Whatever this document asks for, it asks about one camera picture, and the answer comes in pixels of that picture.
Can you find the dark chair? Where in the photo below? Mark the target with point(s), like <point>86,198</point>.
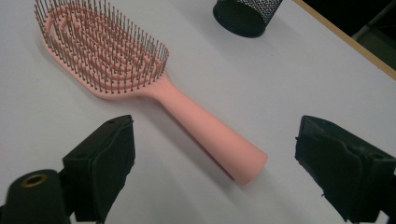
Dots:
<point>378,37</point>

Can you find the pink hairbrush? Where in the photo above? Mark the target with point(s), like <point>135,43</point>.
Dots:
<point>149,93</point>

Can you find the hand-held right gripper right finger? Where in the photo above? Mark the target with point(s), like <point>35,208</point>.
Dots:
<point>342,168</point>

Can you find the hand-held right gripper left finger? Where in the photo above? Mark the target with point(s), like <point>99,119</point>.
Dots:
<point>102,161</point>

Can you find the black mesh holder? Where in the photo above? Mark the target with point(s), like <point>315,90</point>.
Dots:
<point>246,15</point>

